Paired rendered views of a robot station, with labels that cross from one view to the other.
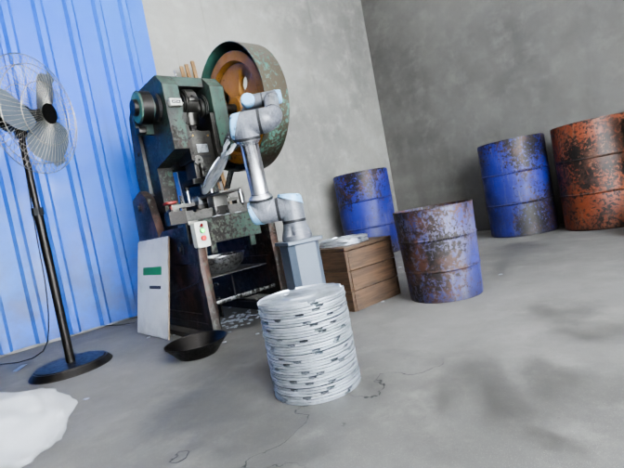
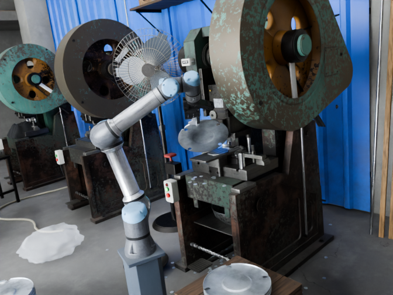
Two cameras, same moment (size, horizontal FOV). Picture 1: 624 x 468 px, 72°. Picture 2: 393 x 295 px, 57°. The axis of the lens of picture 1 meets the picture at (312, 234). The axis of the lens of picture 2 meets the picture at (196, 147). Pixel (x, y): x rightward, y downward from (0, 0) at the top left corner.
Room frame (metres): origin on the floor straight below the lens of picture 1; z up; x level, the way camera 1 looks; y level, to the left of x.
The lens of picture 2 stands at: (2.41, -1.56, 1.31)
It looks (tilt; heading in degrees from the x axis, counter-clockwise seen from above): 13 degrees down; 89
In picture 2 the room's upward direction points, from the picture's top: 7 degrees counter-clockwise
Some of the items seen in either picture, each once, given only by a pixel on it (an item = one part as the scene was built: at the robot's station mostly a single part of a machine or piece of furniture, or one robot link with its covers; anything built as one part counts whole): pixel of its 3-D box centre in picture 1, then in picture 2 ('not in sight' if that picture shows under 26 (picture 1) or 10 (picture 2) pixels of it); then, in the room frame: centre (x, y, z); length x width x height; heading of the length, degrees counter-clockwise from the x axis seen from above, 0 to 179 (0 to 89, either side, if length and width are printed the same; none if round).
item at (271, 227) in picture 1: (240, 242); (286, 199); (2.96, 0.49, 0.45); 0.92 x 0.12 x 0.90; 40
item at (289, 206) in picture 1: (290, 206); (135, 218); (2.12, 0.08, 0.62); 0.13 x 0.12 x 0.14; 90
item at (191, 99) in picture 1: (189, 118); not in sight; (2.68, 0.60, 1.27); 0.21 x 0.12 x 0.34; 40
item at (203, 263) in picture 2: (237, 299); (227, 251); (2.57, 0.52, 0.14); 0.59 x 0.10 x 0.05; 40
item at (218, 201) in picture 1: (221, 202); (213, 164); (2.54, 0.49, 0.72); 0.25 x 0.14 x 0.14; 40
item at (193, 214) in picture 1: (208, 214); (234, 163); (2.68, 0.60, 0.68); 0.45 x 0.30 x 0.06; 130
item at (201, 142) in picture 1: (200, 154); (223, 106); (2.65, 0.58, 1.04); 0.17 x 0.15 x 0.30; 40
